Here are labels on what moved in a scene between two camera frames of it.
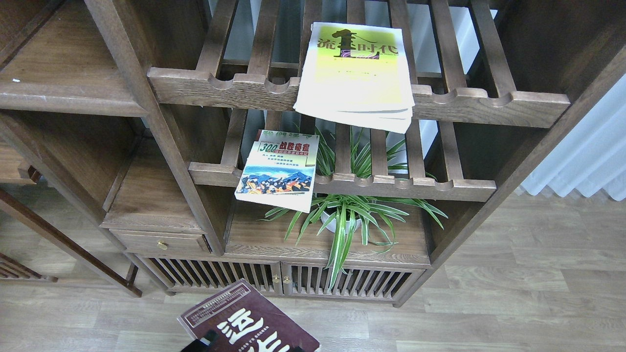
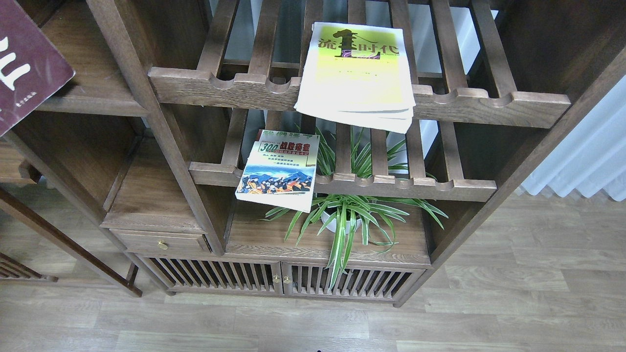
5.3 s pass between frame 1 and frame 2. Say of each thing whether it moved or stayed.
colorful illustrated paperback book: stayed
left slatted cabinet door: stayed
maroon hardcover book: moved
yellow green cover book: stayed
